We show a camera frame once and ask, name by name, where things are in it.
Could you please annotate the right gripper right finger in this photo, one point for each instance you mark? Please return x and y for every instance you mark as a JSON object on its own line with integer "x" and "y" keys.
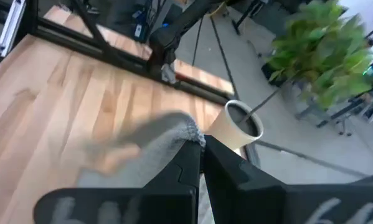
{"x": 229, "y": 174}

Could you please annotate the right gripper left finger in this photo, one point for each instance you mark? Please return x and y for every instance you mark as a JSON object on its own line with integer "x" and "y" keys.
{"x": 183, "y": 171}

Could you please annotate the grey microfiber towel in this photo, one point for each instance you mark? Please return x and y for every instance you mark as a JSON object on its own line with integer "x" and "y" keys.
{"x": 161, "y": 149}

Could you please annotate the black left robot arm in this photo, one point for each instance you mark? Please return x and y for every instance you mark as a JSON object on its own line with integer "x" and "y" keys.
{"x": 173, "y": 34}

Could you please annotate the green plant in white pot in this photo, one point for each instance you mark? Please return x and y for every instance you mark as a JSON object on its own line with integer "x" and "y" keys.
{"x": 236, "y": 124}

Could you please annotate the silver aluminium extrusion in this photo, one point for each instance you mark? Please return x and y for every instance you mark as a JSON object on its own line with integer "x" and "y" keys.
{"x": 10, "y": 28}

